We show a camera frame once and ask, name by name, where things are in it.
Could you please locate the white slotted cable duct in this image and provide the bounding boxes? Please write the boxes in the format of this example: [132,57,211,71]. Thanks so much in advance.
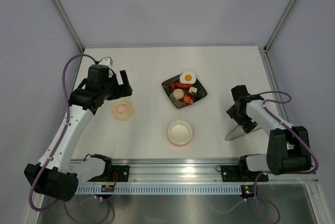
[76,184,242,195]

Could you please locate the toy fried egg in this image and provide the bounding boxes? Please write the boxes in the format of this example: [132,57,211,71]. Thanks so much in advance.
[179,71,197,84]

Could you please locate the black mounting plate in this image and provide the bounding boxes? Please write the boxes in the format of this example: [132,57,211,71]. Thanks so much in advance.
[220,165,260,182]
[103,165,130,183]

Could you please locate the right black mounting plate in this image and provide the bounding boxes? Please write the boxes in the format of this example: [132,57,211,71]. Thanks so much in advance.
[220,165,260,182]

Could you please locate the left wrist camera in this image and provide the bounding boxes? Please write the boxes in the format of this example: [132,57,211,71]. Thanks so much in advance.
[99,57,113,69]

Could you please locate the pink and cream lunch bowl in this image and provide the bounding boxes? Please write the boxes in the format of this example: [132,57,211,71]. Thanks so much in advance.
[166,120,193,146]

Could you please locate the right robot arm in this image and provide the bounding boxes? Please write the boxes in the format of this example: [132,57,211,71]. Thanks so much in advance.
[220,85,317,182]

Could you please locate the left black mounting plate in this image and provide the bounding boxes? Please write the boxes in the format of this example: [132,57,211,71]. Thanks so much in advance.
[103,165,130,183]

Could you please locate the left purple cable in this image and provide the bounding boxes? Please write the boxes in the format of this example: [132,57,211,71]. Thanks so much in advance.
[28,54,115,221]

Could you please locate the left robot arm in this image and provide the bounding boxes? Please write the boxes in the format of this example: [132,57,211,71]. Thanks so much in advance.
[24,64,132,201]

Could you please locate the black patterned square plate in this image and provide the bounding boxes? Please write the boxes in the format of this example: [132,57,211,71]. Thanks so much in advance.
[161,74,208,109]

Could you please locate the toy white bun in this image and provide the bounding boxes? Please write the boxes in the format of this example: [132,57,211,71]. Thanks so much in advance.
[172,88,184,100]

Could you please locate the aluminium frame post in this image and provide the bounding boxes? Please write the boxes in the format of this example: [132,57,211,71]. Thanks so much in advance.
[264,0,298,54]
[51,0,85,53]

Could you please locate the left aluminium frame post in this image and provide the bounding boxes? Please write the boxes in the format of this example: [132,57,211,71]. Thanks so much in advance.
[51,0,85,53]

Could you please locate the toy cheese cube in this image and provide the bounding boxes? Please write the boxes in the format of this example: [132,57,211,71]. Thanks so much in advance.
[188,86,197,94]

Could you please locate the aluminium rail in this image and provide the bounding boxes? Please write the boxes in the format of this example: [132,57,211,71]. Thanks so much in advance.
[68,158,319,183]

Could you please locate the toy red sausage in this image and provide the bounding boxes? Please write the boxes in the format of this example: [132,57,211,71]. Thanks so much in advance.
[175,83,193,89]

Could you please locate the metal tongs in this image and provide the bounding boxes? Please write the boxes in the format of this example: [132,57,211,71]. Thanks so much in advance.
[225,125,247,141]

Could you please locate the toy orange chicken wing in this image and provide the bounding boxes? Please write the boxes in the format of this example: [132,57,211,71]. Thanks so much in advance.
[183,95,194,105]

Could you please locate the right aluminium frame post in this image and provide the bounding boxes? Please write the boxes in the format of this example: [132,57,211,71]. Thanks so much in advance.
[264,0,298,54]

